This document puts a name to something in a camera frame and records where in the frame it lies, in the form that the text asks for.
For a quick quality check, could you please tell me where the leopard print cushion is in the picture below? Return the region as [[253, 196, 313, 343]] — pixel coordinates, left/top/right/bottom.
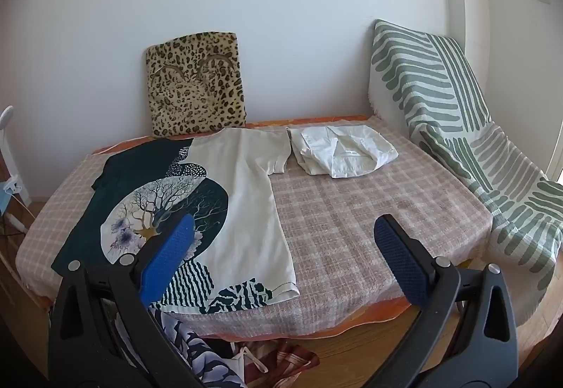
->
[[146, 31, 247, 138]]

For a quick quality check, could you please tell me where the green striped white pillow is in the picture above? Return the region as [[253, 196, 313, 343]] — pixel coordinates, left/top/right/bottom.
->
[[368, 19, 563, 325]]

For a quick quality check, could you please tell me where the blue and white patterned cloth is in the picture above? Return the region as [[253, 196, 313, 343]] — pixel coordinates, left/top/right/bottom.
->
[[116, 309, 247, 388]]

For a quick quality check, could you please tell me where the orange floral sheet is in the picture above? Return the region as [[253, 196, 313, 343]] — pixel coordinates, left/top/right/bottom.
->
[[26, 114, 473, 338]]

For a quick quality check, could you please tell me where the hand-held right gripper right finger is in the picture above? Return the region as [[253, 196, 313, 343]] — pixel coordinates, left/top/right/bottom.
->
[[367, 214, 520, 388]]

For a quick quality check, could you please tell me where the white strap cloth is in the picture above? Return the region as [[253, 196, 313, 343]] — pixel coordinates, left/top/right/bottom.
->
[[229, 346, 270, 388]]

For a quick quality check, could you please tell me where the white cable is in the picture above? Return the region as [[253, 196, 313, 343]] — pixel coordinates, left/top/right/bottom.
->
[[0, 199, 31, 239]]

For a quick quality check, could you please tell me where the pink checked blanket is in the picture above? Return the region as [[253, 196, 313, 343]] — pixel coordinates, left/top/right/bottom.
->
[[15, 115, 493, 325]]

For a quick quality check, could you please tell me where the red striped cloth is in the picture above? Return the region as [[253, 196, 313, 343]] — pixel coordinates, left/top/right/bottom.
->
[[244, 339, 320, 388]]

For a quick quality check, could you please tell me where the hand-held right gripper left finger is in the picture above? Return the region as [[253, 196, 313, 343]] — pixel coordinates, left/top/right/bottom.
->
[[48, 213, 207, 388]]

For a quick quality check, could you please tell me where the teal and cream printed T-shirt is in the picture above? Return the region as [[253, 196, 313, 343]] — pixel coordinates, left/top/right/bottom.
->
[[50, 127, 301, 315]]

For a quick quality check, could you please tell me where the white folded garment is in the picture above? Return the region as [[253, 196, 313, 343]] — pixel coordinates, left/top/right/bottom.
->
[[287, 125, 399, 179]]

